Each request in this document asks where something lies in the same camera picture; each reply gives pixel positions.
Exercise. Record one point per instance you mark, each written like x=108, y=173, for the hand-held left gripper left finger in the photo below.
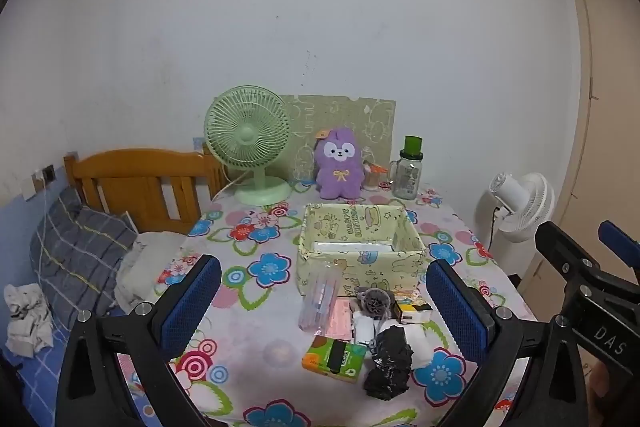
x=192, y=302

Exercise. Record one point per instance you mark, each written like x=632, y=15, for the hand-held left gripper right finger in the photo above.
x=457, y=312

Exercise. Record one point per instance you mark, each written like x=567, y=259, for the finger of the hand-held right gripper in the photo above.
x=622, y=239
x=565, y=247

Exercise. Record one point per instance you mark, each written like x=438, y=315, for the yellow printed storage box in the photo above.
x=380, y=274

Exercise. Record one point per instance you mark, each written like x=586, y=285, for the person's right hand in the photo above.
x=597, y=384

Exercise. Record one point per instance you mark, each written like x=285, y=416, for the yellow white wrapped packet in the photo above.
x=415, y=313

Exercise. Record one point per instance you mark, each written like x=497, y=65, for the beige bedding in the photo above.
x=145, y=267

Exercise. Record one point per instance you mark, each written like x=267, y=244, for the black plastic bag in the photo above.
x=387, y=372

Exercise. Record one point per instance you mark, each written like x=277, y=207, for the pink packet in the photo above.
x=340, y=319

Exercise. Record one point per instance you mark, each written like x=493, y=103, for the clear plastic tube pack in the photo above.
x=317, y=302

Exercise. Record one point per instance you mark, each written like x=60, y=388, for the grey plaid pillow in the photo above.
x=75, y=247

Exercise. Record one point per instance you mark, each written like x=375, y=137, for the orange green tissue packet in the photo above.
x=317, y=357

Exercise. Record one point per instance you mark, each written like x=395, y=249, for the glass bottle with green lid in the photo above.
x=406, y=177

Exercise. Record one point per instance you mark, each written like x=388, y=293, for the wooden bed headboard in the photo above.
x=130, y=167

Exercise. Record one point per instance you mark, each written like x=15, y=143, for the beige door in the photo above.
x=610, y=82

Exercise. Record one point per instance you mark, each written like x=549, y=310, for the small orange-lidded bottle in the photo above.
x=375, y=177

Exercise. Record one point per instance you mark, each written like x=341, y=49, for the white crumpled cloth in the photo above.
x=30, y=322

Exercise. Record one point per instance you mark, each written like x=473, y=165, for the green desk fan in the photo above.
x=247, y=132

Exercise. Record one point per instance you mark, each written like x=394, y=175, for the blue bed sheet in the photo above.
x=30, y=377

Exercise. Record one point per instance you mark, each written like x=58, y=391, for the purple plush toy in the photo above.
x=337, y=172

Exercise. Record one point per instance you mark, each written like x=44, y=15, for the white pedestal fan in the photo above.
x=530, y=202

